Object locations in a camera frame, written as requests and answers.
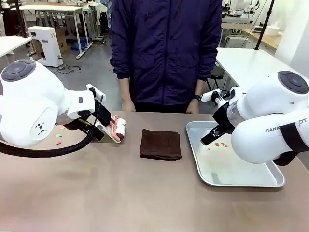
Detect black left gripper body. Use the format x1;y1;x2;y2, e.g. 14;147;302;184
94;99;112;125

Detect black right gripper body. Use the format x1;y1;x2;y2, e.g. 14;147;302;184
212;102;236;132

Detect pink lint roller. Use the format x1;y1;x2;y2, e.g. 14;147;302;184
109;115;127;142

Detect dark brown towel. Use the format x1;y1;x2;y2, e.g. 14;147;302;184
140;129;183;162

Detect person's left forearm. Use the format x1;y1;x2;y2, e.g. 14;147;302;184
194;78;207;97

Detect person's right forearm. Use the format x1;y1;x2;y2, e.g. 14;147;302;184
118;77;132;102

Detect person's right hand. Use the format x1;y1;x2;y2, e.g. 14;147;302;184
121;98;136;112

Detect person's left hand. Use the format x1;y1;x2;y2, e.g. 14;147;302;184
186;99;200;114

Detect white folded stand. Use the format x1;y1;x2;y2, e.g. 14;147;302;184
93;115;127;145

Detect silver metal tray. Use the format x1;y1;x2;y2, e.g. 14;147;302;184
185;121;286;188

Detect black folding chair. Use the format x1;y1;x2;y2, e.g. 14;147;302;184
206;64;227;91

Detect large white table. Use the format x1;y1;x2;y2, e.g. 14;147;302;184
215;47;307;89

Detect black trousers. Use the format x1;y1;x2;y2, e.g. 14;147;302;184
133;101;194;114

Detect blue plastic bag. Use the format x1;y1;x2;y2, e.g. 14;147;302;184
70;37;88;52

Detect brown cardboard box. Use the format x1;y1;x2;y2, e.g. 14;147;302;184
32;27;69;56

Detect white floor machine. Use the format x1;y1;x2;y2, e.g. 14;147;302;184
27;26;62;68

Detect wooden workbench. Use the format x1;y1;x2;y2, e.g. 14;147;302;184
241;28;282;51

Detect person in navy jacket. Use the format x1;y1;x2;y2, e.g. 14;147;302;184
109;0;223;107

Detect thin black pole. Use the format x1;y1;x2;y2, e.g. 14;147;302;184
255;0;276;51

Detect white table with rounded edge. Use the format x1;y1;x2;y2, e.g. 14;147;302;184
0;36;33;58

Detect thick black pole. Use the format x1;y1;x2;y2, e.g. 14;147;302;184
14;0;28;39

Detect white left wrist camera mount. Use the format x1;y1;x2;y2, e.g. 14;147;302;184
86;83;106;100

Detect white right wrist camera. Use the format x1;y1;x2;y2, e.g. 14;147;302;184
200;88;222;103

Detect black left cable sleeve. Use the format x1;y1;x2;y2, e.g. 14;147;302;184
0;95;105;158

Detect black floor cable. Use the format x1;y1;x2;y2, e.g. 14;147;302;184
56;63;82;75

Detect white table with frame legs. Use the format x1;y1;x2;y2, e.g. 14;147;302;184
18;4;94;60

